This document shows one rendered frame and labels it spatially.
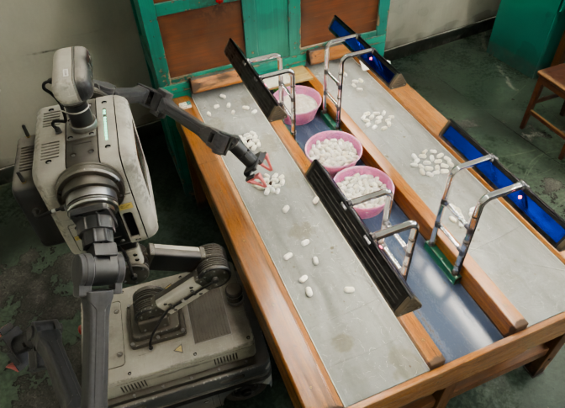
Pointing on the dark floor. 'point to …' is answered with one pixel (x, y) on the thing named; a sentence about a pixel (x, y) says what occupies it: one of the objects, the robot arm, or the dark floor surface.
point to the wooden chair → (553, 76)
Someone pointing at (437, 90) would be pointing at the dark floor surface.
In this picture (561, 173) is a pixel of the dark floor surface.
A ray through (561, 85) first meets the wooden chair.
